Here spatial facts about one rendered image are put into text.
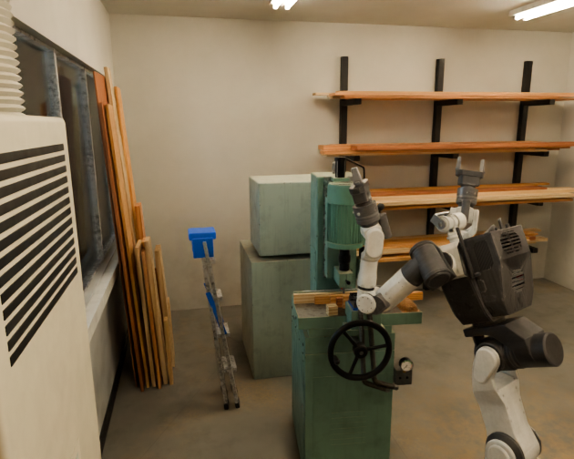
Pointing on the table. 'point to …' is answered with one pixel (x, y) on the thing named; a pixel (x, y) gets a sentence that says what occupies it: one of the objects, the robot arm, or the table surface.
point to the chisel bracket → (343, 277)
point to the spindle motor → (342, 218)
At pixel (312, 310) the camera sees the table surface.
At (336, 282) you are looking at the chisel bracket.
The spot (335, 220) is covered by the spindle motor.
